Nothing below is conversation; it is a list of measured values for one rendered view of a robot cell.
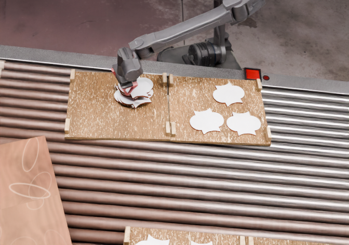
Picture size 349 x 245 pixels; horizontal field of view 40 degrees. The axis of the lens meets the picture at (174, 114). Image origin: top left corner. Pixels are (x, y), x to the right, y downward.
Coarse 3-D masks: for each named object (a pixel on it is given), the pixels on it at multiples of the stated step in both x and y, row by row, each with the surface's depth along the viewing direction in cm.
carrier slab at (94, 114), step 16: (80, 80) 202; (96, 80) 203; (112, 80) 204; (160, 80) 208; (80, 96) 197; (96, 96) 198; (112, 96) 199; (160, 96) 202; (80, 112) 192; (96, 112) 193; (112, 112) 194; (128, 112) 195; (144, 112) 196; (160, 112) 197; (80, 128) 187; (96, 128) 188; (112, 128) 189; (128, 128) 190; (144, 128) 190; (160, 128) 191
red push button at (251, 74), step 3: (246, 69) 220; (246, 72) 218; (249, 72) 218; (252, 72) 219; (255, 72) 219; (258, 72) 219; (246, 75) 218; (249, 75) 217; (252, 75) 217; (255, 75) 218; (258, 75) 218; (249, 78) 216; (252, 78) 216; (255, 78) 216; (258, 78) 217
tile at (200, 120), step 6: (198, 114) 197; (204, 114) 198; (210, 114) 198; (216, 114) 198; (192, 120) 195; (198, 120) 195; (204, 120) 195; (210, 120) 196; (216, 120) 196; (222, 120) 197; (192, 126) 193; (198, 126) 193; (204, 126) 194; (210, 126) 194; (216, 126) 194; (204, 132) 192
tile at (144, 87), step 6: (138, 78) 199; (138, 84) 196; (144, 84) 198; (120, 90) 190; (126, 90) 191; (132, 90) 192; (138, 90) 194; (144, 90) 195; (150, 90) 196; (132, 96) 190; (138, 96) 192; (144, 96) 193
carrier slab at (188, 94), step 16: (176, 80) 209; (192, 80) 210; (208, 80) 211; (224, 80) 212; (240, 80) 213; (176, 96) 203; (192, 96) 204; (208, 96) 205; (256, 96) 209; (176, 112) 198; (192, 112) 199; (224, 112) 201; (240, 112) 202; (256, 112) 203; (176, 128) 192; (192, 128) 193; (224, 128) 195; (240, 144) 192; (256, 144) 193
